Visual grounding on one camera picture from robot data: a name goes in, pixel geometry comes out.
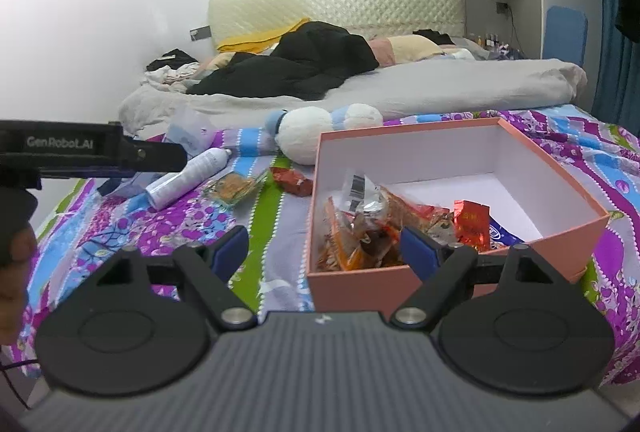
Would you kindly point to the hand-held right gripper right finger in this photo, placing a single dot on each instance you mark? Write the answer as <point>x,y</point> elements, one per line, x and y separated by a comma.
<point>417,254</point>

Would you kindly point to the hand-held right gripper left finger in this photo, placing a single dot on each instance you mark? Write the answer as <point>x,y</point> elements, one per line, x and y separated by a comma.
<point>232,249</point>

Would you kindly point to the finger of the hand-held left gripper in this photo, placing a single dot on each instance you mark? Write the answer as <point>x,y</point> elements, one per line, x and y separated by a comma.
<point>160,157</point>

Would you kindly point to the large red-orange snack packet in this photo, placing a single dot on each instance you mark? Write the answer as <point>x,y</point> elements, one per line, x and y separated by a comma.
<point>415,212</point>

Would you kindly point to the shiny red snack packet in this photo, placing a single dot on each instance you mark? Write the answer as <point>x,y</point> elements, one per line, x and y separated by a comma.
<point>472,222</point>

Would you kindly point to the pink cardboard box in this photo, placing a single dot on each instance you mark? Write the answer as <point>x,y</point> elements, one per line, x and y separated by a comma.
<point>360,292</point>

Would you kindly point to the orange clear snack packet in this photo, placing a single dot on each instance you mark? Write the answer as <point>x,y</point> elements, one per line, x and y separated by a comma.
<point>340,252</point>

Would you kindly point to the blue snack packet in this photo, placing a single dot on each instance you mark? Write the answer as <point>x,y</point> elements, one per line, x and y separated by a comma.
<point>502,234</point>

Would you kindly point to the person's left hand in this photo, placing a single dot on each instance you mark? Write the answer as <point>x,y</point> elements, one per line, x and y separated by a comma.
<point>15,292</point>

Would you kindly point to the white spray bottle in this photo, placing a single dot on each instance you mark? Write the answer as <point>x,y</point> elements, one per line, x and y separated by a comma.
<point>185,177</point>

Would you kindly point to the clear plastic bag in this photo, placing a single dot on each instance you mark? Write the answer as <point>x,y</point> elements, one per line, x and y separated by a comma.
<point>192,137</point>

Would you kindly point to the clear packet with brown pieces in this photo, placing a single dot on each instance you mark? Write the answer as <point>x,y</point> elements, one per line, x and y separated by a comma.
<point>235,189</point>

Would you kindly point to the small red snack packet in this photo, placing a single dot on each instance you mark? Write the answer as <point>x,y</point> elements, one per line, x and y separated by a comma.
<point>292,182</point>

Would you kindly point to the pile of clothes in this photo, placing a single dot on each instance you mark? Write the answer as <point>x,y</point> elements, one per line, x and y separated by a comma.
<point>170,67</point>

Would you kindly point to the pastel printed pillow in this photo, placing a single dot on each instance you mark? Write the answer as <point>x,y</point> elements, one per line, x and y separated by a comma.
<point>212,64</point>

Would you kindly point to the white and blue plush toy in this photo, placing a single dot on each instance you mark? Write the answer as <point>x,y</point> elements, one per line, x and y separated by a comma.
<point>310,134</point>

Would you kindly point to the yellow pillow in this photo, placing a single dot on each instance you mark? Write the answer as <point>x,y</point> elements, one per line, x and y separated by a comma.
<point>250,43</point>

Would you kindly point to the grey duvet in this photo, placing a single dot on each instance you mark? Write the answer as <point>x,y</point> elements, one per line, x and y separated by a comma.
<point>450,87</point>

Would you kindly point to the black coat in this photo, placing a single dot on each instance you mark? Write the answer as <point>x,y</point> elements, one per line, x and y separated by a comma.
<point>300,57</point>

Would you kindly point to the pink pillow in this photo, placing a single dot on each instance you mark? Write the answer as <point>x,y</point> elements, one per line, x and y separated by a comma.
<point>382,52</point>

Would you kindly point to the beige pillow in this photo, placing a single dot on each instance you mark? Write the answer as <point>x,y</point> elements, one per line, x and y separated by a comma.
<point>415,47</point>

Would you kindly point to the black garment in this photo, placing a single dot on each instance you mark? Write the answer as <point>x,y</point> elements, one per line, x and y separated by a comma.
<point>435,37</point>

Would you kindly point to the row of small bottles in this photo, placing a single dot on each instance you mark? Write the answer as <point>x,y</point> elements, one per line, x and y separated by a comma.
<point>492,43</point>

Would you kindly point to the cream quilted headboard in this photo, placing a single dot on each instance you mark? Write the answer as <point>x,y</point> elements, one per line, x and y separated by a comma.
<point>350,2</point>

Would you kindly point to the blue board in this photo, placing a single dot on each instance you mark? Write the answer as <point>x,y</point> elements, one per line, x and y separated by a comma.
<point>565,34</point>

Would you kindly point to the blue curtain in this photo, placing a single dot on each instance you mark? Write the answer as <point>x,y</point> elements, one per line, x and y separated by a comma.
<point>615,77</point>

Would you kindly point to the grey wall socket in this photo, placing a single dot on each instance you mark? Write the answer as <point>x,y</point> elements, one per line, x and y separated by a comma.
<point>200,33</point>

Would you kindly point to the dark wall socket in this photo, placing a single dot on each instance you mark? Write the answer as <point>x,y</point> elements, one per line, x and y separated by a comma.
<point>502,7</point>

